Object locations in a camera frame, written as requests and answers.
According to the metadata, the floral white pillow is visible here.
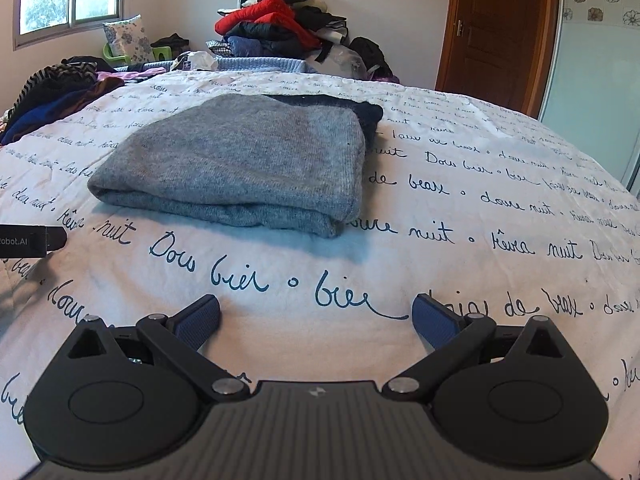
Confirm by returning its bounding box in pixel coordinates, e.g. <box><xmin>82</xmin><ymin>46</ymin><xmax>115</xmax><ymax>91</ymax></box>
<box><xmin>103</xmin><ymin>14</ymin><xmax>154</xmax><ymax>64</ymax></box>

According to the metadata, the frosted glass wardrobe door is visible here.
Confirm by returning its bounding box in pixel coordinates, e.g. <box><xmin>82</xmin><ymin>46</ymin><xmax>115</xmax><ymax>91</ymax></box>
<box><xmin>540</xmin><ymin>0</ymin><xmax>639</xmax><ymax>196</ymax></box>

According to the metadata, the folded dark clothes stack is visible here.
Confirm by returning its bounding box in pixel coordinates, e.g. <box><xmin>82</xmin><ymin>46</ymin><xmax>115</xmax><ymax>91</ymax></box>
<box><xmin>1</xmin><ymin>56</ymin><xmax>125</xmax><ymax>145</ymax></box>

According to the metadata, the light blue quilted blanket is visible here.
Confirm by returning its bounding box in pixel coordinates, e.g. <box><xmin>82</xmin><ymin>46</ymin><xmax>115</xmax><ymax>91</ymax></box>
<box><xmin>115</xmin><ymin>56</ymin><xmax>318</xmax><ymax>74</ymax></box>

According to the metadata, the pink purple garment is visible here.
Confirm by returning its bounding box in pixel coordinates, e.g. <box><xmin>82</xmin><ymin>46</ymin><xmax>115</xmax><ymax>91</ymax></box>
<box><xmin>96</xmin><ymin>67</ymin><xmax>166</xmax><ymax>84</ymax></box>

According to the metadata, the white plastic bag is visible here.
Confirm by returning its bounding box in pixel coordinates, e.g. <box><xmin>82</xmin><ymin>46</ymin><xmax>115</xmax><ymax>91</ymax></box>
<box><xmin>170</xmin><ymin>51</ymin><xmax>218</xmax><ymax>72</ymax></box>

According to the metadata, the red puffer jacket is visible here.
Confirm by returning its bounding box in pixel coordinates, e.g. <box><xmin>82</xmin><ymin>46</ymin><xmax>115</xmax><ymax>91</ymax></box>
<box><xmin>214</xmin><ymin>0</ymin><xmax>321</xmax><ymax>50</ymax></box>

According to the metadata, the black bag on chair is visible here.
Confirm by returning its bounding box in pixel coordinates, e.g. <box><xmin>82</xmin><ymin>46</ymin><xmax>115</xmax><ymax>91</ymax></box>
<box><xmin>151</xmin><ymin>32</ymin><xmax>191</xmax><ymax>60</ymax></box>

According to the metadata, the green plastic chair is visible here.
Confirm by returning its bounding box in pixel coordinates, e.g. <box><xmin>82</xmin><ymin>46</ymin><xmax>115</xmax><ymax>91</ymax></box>
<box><xmin>102</xmin><ymin>41</ymin><xmax>177</xmax><ymax>68</ymax></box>

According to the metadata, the white script-print quilt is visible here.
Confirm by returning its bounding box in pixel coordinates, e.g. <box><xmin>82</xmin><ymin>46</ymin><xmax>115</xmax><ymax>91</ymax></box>
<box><xmin>1</xmin><ymin>72</ymin><xmax>639</xmax><ymax>479</ymax></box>

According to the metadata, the brown wooden door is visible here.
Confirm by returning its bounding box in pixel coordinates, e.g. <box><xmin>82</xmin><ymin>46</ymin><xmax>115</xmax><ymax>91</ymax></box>
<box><xmin>436</xmin><ymin>0</ymin><xmax>560</xmax><ymax>117</ymax></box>

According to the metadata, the grey navy knit sweater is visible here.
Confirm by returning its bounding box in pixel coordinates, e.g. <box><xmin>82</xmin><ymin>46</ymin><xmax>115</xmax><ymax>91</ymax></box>
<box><xmin>88</xmin><ymin>94</ymin><xmax>383</xmax><ymax>238</ymax></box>

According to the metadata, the dark clothes heap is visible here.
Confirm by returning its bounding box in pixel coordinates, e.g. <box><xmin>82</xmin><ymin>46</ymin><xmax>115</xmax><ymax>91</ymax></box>
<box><xmin>208</xmin><ymin>0</ymin><xmax>399</xmax><ymax>84</ymax></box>

